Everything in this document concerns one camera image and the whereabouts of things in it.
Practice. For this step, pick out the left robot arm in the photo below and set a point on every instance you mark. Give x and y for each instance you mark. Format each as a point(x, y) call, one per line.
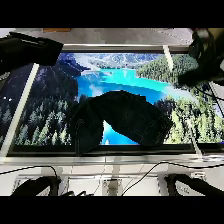
point(30, 50)

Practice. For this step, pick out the black jeans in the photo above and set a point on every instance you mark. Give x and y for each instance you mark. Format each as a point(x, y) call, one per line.
point(133, 116)

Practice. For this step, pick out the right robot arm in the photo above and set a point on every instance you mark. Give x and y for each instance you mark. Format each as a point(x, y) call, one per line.
point(200, 75)

